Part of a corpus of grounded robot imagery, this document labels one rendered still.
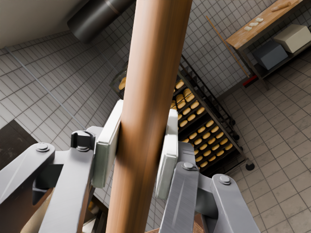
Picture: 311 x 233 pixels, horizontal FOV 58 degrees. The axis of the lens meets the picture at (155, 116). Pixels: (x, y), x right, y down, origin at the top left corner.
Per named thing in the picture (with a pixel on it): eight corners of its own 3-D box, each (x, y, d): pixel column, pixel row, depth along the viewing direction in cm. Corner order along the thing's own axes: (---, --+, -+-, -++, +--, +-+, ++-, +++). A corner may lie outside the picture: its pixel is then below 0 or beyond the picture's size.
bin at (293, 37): (292, 53, 431) (284, 41, 425) (280, 49, 478) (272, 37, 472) (314, 38, 422) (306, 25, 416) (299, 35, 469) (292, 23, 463)
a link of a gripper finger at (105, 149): (103, 190, 16) (90, 187, 16) (123, 135, 22) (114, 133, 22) (109, 144, 15) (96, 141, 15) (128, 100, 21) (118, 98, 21)
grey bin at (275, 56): (268, 70, 444) (260, 58, 437) (258, 64, 490) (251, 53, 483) (288, 56, 434) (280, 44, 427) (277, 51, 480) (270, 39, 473)
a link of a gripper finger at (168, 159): (164, 153, 15) (178, 156, 15) (168, 107, 21) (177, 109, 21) (154, 199, 16) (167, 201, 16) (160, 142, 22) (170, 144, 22)
